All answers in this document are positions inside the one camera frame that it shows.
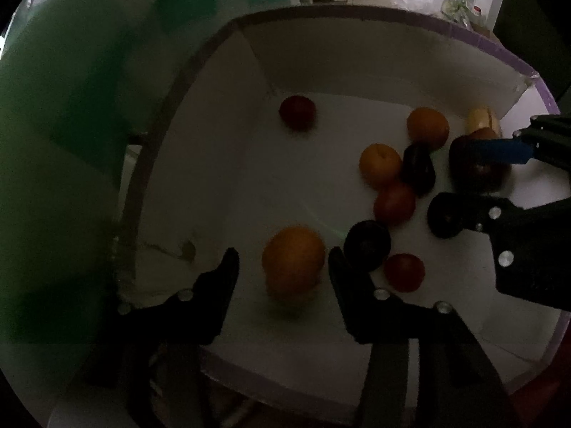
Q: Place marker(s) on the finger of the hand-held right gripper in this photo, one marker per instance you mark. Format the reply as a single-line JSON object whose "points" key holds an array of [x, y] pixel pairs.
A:
{"points": [[459, 212], [502, 149]]}

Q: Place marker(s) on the white cardboard box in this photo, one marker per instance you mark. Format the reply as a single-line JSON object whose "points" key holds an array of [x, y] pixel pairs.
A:
{"points": [[312, 178]]}

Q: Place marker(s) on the dark water chestnut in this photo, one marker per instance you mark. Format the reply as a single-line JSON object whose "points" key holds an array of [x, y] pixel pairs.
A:
{"points": [[418, 170], [366, 245]]}

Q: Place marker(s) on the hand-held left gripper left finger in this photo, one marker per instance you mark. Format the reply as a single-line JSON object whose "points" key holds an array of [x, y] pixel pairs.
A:
{"points": [[227, 285]]}

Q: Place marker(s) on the plastic bag of greens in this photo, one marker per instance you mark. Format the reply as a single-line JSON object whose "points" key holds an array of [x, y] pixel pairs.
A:
{"points": [[457, 6]]}

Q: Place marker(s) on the large orange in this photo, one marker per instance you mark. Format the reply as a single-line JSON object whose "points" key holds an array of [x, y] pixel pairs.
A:
{"points": [[292, 261]]}

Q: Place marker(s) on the red tomato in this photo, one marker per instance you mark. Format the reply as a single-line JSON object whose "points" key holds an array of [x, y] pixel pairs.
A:
{"points": [[297, 113], [404, 273], [395, 205]]}

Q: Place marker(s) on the striped yellow pepino melon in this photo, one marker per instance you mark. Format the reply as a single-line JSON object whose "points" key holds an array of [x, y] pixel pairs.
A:
{"points": [[479, 118]]}

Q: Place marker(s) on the orange mandarin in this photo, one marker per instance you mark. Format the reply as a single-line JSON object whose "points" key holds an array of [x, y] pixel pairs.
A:
{"points": [[427, 127], [380, 165]]}

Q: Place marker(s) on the large dark red fruit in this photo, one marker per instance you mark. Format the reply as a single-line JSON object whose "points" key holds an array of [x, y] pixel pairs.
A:
{"points": [[477, 174]]}

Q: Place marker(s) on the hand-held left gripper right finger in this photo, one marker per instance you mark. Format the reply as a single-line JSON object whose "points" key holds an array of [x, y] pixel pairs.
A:
{"points": [[343, 290]]}

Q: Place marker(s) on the teal white checked tablecloth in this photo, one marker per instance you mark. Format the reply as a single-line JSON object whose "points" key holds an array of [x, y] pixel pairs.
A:
{"points": [[67, 142]]}

